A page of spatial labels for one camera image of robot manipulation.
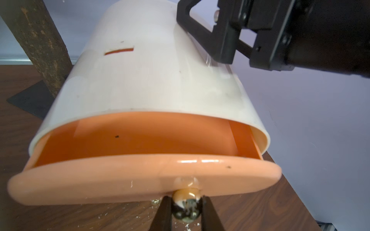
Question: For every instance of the pink cherry blossom tree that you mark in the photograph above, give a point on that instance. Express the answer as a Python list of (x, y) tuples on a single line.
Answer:
[(35, 31)]

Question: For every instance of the orange top drawer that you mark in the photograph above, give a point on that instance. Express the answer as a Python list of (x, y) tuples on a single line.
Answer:
[(143, 156)]

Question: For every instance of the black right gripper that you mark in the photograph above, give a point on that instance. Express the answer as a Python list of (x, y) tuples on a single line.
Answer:
[(331, 36)]

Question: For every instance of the cream cylindrical drawer cabinet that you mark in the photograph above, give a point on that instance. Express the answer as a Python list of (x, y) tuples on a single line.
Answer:
[(140, 59)]

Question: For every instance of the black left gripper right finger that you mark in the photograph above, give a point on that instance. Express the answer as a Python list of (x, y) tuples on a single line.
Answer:
[(210, 220)]

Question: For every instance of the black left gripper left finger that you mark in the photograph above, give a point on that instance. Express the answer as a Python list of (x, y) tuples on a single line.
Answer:
[(162, 220)]

